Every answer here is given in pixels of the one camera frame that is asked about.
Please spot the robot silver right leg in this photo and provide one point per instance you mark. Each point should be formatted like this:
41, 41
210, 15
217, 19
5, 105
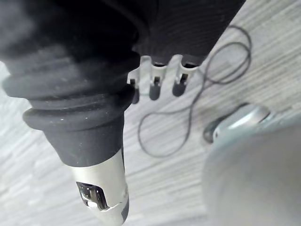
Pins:
256, 181

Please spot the robot right five-finger hand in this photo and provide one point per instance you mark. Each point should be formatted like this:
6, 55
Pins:
82, 70

